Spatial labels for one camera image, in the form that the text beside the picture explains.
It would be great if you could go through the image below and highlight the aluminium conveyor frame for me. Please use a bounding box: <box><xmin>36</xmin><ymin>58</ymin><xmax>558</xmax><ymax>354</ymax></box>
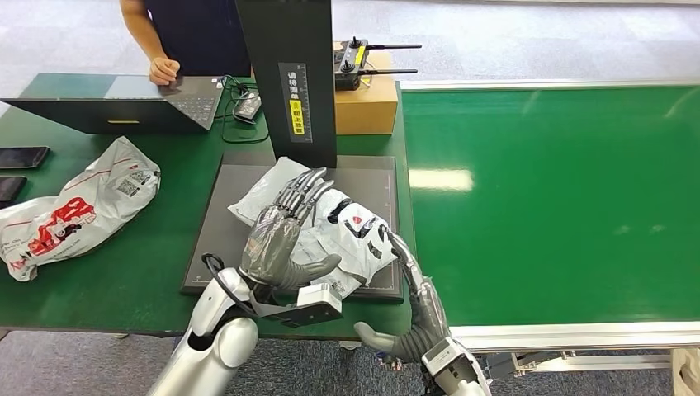
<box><xmin>377</xmin><ymin>78</ymin><xmax>700</xmax><ymax>375</ymax></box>

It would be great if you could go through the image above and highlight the white textured object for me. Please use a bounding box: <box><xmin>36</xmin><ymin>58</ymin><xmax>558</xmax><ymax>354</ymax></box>
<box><xmin>671</xmin><ymin>348</ymin><xmax>700</xmax><ymax>396</ymax></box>

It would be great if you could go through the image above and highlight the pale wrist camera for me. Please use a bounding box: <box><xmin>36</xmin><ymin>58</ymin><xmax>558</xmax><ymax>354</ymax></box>
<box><xmin>420</xmin><ymin>336</ymin><xmax>478</xmax><ymax>384</ymax></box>
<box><xmin>250</xmin><ymin>281</ymin><xmax>344</xmax><ymax>329</ymax></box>

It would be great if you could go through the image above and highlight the black remote controller with antennas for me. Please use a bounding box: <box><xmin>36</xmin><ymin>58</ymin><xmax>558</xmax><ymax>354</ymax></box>
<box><xmin>333</xmin><ymin>36</ymin><xmax>423</xmax><ymax>93</ymax></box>

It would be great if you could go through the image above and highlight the white package with black print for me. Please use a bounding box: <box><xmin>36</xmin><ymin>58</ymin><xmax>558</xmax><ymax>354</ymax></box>
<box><xmin>227</xmin><ymin>156</ymin><xmax>399</xmax><ymax>300</ymax></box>

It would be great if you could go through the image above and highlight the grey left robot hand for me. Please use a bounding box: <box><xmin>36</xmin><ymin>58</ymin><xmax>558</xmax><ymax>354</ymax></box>
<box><xmin>238</xmin><ymin>167</ymin><xmax>343</xmax><ymax>292</ymax></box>

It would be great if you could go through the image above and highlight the black power adapter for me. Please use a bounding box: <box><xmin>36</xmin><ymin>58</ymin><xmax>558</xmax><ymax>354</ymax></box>
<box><xmin>233</xmin><ymin>92</ymin><xmax>263</xmax><ymax>125</ymax></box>

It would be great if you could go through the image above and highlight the black inbound scanner machine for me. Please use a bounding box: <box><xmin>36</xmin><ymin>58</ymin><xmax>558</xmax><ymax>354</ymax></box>
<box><xmin>181</xmin><ymin>0</ymin><xmax>405</xmax><ymax>305</ymax></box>

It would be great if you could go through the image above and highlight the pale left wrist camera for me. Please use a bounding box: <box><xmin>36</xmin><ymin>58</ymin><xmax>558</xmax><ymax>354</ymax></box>
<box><xmin>250</xmin><ymin>281</ymin><xmax>344</xmax><ymax>329</ymax></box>

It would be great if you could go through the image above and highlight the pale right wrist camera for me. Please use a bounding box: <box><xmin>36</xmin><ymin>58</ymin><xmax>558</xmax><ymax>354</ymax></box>
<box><xmin>420</xmin><ymin>336</ymin><xmax>478</xmax><ymax>384</ymax></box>

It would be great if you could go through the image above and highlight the black laptop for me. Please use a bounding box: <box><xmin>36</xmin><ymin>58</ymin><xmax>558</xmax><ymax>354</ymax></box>
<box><xmin>0</xmin><ymin>74</ymin><xmax>226</xmax><ymax>136</ymax></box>

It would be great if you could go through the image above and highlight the black smartphone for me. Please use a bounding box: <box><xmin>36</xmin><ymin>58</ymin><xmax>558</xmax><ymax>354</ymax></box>
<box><xmin>0</xmin><ymin>145</ymin><xmax>52</xmax><ymax>171</ymax></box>
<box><xmin>0</xmin><ymin>175</ymin><xmax>29</xmax><ymax>210</ymax></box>

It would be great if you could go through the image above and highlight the brown cardboard box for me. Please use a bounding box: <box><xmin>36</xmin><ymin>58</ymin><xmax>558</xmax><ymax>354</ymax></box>
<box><xmin>333</xmin><ymin>42</ymin><xmax>400</xmax><ymax>137</ymax></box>

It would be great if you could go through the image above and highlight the person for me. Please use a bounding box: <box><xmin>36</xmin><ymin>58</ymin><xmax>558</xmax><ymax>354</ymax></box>
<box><xmin>118</xmin><ymin>0</ymin><xmax>253</xmax><ymax>87</ymax></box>

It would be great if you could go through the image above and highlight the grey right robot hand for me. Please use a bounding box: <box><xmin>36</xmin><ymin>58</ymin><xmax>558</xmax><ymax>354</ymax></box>
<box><xmin>352</xmin><ymin>231</ymin><xmax>453</xmax><ymax>365</ymax></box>

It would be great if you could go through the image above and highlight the black power cable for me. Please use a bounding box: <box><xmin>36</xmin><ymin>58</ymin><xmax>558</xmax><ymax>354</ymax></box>
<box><xmin>213</xmin><ymin>75</ymin><xmax>272</xmax><ymax>145</ymax></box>

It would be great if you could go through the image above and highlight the green covered table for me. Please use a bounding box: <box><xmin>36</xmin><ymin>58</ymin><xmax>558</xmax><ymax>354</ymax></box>
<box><xmin>0</xmin><ymin>72</ymin><xmax>425</xmax><ymax>342</ymax></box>

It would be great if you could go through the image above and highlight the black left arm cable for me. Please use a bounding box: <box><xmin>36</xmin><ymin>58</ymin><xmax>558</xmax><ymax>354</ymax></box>
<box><xmin>201</xmin><ymin>252</ymin><xmax>259</xmax><ymax>319</ymax></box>

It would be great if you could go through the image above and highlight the green conveyor belt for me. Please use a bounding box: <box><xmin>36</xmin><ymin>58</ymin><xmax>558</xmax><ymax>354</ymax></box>
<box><xmin>401</xmin><ymin>85</ymin><xmax>700</xmax><ymax>329</ymax></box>

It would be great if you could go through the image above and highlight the white package with red print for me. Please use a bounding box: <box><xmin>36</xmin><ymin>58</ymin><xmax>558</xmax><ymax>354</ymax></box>
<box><xmin>0</xmin><ymin>135</ymin><xmax>163</xmax><ymax>283</ymax></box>

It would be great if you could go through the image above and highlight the label sticker with yellow patch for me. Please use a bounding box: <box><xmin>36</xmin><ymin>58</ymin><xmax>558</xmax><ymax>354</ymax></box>
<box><xmin>277</xmin><ymin>62</ymin><xmax>314</xmax><ymax>145</ymax></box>

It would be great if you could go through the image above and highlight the person's hand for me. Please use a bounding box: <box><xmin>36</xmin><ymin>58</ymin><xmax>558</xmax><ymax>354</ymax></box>
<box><xmin>149</xmin><ymin>56</ymin><xmax>182</xmax><ymax>87</ymax></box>

